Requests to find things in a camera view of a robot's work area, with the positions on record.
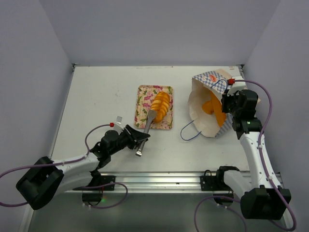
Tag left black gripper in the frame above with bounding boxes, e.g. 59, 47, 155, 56
109, 124, 150, 155

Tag metal serving tongs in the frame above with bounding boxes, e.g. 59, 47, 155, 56
136, 110, 157, 157

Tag blue checkered paper bag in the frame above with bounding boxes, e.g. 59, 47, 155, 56
180, 69, 263, 141

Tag twisted fake bread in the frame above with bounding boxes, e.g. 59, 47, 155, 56
151, 91, 170, 123

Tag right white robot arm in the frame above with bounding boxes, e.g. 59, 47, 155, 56
215, 89, 291, 220

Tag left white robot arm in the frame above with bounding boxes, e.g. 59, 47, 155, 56
16, 125, 150, 210

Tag long fake baguette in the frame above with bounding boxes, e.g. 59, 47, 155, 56
211, 92, 226, 127

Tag floral rectangular tray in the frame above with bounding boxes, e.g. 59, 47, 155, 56
134, 85, 173, 130

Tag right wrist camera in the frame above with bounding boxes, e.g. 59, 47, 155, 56
227, 76, 247, 95

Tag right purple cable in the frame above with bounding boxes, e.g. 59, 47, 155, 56
194, 78, 297, 232

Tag purple cable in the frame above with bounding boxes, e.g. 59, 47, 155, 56
194, 78, 297, 232
0, 122, 128, 209

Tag aluminium mounting rail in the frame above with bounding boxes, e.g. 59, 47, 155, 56
65, 171, 285, 194

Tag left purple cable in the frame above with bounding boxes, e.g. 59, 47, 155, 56
0, 122, 128, 209

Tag left black base bracket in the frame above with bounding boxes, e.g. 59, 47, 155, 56
87, 175, 116, 191

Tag black base bracket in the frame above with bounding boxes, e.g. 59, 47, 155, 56
87, 175, 116, 191
199, 169, 231, 191

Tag right black base bracket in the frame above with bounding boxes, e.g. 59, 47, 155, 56
199, 169, 231, 191

